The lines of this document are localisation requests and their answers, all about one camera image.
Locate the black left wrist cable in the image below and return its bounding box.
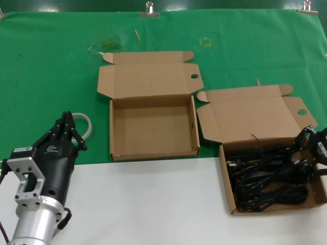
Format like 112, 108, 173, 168
54, 207, 74, 232

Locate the clear plastic film scrap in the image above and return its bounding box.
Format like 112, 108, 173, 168
86, 35, 125, 56

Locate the green table cloth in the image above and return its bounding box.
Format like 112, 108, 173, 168
0, 9, 327, 169

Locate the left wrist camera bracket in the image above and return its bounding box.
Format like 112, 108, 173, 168
6, 145, 47, 208

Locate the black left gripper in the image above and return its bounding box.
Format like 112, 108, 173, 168
32, 111, 89, 205

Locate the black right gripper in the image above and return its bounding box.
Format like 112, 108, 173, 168
292, 124, 327, 177

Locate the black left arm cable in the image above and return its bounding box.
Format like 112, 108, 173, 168
0, 158, 12, 244

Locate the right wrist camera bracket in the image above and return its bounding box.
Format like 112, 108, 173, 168
315, 140, 327, 177

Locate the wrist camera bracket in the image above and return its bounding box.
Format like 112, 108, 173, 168
6, 145, 47, 208
315, 140, 327, 177

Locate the metal table clip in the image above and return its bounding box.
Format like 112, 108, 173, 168
297, 0, 319, 15
139, 1, 160, 18

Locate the open brown cardboard box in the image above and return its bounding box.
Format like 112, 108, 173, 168
96, 50, 204, 161
196, 84, 327, 217

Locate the clear plastic tube ring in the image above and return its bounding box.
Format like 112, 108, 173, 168
70, 112, 93, 140

